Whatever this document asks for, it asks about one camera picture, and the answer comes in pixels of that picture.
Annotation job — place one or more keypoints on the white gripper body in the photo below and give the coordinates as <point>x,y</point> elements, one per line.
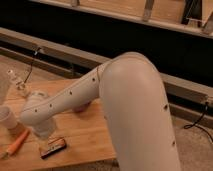
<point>45,129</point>

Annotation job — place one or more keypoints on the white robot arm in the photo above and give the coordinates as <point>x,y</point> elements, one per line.
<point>148,146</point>

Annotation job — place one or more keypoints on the orange carrot toy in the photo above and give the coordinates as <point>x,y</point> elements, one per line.
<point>15,145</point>

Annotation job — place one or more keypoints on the white plastic cup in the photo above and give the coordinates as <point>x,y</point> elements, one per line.
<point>7,118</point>

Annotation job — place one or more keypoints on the wooden table board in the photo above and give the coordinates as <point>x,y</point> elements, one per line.
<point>86,135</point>

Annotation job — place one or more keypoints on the brown round object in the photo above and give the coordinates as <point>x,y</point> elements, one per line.
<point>81,108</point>

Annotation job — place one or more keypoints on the clear glass bottle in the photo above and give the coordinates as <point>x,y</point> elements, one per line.
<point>18,83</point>

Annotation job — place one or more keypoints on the grey metal rail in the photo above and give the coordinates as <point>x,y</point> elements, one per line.
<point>186,86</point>

